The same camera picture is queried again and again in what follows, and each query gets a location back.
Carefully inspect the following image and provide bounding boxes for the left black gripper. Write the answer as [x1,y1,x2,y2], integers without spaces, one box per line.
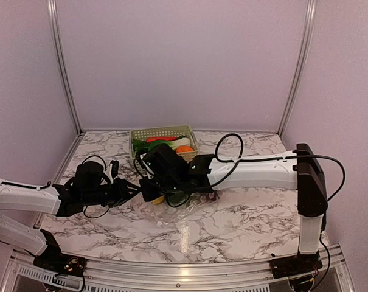
[82,177,142,208]

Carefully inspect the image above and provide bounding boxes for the fake yellow lemon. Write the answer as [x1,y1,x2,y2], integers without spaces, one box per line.
[151,196,165,205]

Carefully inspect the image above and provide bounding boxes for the fake green bell pepper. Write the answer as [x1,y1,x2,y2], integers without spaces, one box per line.
[166,193,190,208]

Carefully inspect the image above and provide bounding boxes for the fake green leafy vegetable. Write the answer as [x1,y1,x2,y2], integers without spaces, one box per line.
[131,136,191,152]

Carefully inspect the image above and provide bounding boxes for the fake red carrot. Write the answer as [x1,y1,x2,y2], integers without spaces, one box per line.
[146,136,178,143]

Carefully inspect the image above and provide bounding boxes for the clear dotted zip bag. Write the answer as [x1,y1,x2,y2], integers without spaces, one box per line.
[131,192,220,227]

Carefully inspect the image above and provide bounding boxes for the fake orange tangerine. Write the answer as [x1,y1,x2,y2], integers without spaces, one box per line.
[176,145,194,153]

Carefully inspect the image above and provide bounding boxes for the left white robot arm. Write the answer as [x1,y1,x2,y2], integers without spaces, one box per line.
[0,161,141,271]

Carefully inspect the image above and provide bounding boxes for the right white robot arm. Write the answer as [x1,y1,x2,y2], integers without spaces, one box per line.
[139,144,328,273]

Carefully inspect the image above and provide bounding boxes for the fake purple grapes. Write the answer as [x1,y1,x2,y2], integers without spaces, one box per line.
[192,193,219,204]

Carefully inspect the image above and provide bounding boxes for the green perforated plastic basket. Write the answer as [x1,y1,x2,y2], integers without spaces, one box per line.
[129,125,199,162]

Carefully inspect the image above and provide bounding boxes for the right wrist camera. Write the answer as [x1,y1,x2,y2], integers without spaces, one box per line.
[133,153,148,178]

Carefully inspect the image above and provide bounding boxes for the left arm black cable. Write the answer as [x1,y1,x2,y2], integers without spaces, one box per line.
[0,155,108,219]

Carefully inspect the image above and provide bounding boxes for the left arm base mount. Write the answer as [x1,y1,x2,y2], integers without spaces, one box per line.
[33,229,86,277]

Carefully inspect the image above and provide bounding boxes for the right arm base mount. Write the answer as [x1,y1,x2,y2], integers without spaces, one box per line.
[269,254,323,279]

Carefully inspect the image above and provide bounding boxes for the left aluminium frame post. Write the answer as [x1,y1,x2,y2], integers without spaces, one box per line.
[47,0,83,136]

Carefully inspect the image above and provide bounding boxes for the aluminium frame post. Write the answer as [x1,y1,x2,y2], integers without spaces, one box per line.
[277,0,318,137]
[47,0,83,136]

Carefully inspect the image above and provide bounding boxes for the front aluminium frame rail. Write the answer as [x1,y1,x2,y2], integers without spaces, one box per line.
[0,245,355,291]

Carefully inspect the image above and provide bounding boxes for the right aluminium frame post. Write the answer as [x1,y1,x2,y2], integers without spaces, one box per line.
[277,0,318,137]

